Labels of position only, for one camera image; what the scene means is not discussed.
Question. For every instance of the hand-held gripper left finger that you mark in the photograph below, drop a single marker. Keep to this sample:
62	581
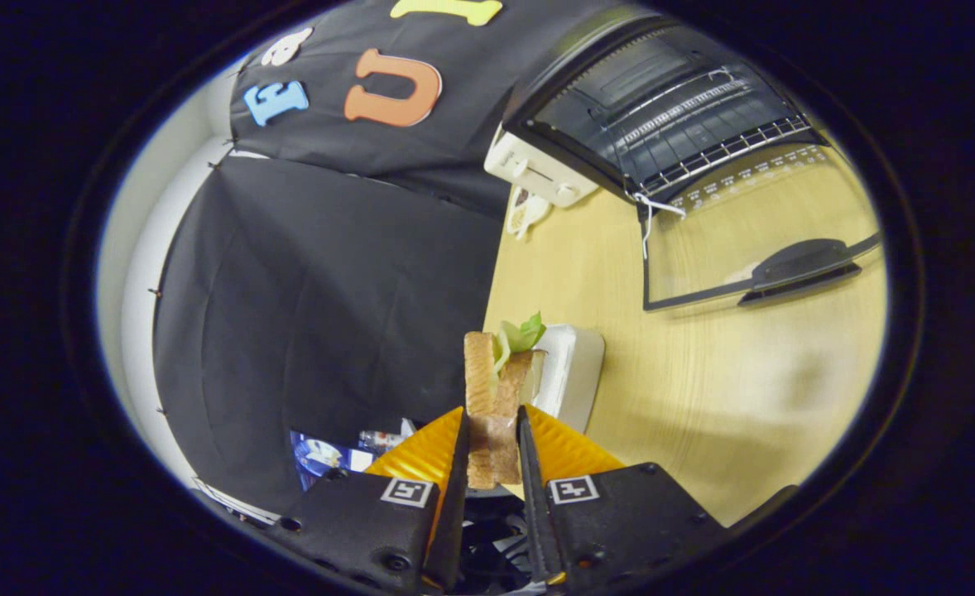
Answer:
454	497

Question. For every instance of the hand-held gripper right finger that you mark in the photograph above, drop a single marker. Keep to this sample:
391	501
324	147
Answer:
533	497

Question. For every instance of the white bread lettuce sandwich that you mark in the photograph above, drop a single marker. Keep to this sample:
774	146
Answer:
487	414

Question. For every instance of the black toaster oven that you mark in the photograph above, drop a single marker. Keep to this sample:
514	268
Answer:
661	108

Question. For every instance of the white slot toaster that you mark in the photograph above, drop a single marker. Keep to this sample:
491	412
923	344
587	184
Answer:
529	170

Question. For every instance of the white foam plate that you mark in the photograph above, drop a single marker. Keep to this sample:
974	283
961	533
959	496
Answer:
574	372

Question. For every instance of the blue printed bag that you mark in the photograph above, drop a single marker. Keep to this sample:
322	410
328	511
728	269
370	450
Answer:
322	455

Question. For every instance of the black backdrop cloth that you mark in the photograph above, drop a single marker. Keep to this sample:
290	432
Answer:
305	290

